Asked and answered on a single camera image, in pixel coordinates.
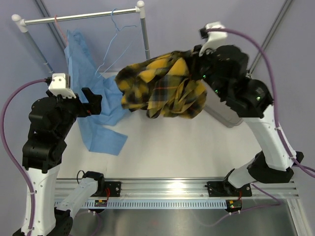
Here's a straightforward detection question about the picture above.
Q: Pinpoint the aluminium frame post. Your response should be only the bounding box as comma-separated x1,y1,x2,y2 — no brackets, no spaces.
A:
248,0,294,75
33,0,66,53

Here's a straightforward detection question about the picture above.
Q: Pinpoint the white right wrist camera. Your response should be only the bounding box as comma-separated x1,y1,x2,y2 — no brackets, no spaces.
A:
199,21,227,57

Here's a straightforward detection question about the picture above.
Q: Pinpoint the white and metal clothes rack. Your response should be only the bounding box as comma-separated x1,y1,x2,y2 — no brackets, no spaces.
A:
11,0,151,74

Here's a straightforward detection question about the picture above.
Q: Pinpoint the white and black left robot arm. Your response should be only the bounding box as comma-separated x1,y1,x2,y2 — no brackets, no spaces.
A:
14,88,106,236

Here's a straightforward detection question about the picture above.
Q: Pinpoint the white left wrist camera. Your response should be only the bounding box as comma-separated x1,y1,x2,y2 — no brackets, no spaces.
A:
48,73,76,98

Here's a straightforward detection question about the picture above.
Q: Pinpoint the pink wire hanger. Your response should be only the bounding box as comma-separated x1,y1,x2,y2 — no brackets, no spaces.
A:
54,15,68,46

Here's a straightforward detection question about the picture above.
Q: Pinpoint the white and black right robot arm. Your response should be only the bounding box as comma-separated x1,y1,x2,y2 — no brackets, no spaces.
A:
190,45,304,196

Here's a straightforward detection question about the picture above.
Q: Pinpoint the aluminium frame post left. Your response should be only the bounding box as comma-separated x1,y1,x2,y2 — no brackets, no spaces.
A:
33,0,66,53

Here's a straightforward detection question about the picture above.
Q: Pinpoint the light blue wire hanger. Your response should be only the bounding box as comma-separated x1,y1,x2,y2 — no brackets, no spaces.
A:
95,8,140,78

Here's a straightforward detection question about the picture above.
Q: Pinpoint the aluminium mounting rail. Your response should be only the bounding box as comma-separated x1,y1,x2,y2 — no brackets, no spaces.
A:
53,177,300,200

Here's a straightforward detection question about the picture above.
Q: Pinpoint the light blue shirt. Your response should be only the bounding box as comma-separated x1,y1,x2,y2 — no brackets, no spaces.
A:
64,30,128,156

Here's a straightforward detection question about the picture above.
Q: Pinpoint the clear plastic bin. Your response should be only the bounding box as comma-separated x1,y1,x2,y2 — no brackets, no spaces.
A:
204,97,243,128

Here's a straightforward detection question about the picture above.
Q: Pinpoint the yellow plaid shirt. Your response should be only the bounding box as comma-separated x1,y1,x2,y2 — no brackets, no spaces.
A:
115,51,207,119

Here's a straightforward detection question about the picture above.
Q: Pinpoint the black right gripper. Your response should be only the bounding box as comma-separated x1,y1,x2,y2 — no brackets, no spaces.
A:
186,43,227,99

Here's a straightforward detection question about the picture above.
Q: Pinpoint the perforated white cable duct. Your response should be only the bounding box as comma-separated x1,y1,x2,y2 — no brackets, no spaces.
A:
82,199,227,209

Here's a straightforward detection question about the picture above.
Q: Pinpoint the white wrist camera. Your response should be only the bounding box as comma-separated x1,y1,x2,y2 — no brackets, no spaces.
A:
48,73,76,98
199,21,227,57

